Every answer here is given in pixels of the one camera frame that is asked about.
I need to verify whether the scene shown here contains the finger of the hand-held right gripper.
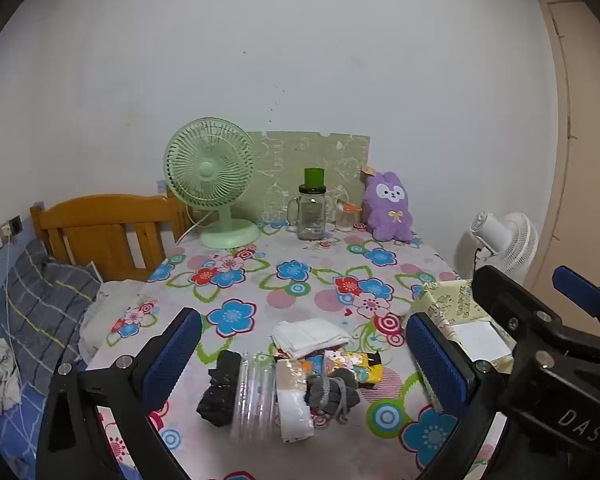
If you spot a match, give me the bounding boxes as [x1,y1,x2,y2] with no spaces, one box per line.
[552,266,600,362]
[471,264,567,378]

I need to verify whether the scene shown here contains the green desk fan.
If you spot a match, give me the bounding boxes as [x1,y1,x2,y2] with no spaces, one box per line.
[164,117,261,250]

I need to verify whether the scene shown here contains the white standing fan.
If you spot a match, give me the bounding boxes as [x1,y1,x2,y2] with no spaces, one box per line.
[454,211,539,291]

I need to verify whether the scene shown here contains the colourful cartoon packet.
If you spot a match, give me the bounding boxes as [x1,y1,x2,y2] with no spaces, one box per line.
[305,350,382,388]

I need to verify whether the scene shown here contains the grey plaid pillow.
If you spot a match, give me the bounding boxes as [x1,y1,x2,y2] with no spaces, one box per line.
[0,239,102,396]

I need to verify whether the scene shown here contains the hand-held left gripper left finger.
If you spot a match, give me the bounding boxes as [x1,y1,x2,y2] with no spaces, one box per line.
[36,307,203,480]

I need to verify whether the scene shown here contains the glass mug jar green lid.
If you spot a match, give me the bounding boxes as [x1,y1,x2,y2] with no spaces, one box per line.
[286,167,331,241]

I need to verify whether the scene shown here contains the green patterned board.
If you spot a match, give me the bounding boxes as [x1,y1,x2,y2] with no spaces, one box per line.
[245,130,372,226]

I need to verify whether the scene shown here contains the white bedding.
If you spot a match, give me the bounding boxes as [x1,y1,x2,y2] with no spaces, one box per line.
[78,280,146,363]

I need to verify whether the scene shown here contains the small jar orange lid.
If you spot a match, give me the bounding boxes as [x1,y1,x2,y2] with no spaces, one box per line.
[334,199,363,232]

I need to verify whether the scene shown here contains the white taped packet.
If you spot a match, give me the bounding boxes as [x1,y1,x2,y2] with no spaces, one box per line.
[275,358,315,443]

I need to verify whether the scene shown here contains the beige door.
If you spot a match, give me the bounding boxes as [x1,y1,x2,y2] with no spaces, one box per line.
[536,0,600,306]

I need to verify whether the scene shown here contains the white charger cable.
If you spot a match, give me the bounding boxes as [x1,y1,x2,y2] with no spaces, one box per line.
[4,232,22,391]

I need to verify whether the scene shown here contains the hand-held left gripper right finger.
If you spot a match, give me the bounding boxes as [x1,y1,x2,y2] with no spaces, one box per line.
[405,311,510,480]

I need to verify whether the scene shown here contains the black cloth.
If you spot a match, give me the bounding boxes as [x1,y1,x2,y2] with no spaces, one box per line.
[196,350,244,428]

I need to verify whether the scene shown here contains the purple plush bunny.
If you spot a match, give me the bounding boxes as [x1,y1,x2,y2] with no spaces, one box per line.
[362,170,414,242]

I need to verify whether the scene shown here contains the wooden bed headboard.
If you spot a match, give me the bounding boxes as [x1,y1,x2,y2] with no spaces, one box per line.
[30,192,193,283]

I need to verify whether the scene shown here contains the white fan cable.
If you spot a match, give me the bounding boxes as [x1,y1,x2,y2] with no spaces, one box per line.
[175,210,218,247]

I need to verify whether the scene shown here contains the blue bed sheet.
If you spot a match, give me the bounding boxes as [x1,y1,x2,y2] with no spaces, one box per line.
[0,385,46,476]

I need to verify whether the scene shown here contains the white crumpled cloth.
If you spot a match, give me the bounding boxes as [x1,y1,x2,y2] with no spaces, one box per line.
[0,338,23,416]

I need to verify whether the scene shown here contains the yellow patterned box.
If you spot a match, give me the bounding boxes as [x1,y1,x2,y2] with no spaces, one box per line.
[410,279,518,406]

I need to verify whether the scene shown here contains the floral tablecloth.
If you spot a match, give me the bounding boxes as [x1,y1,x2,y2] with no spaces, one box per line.
[45,220,511,480]

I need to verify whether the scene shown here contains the white cloth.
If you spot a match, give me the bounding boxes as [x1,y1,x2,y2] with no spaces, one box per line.
[0,338,23,416]
[271,318,352,360]

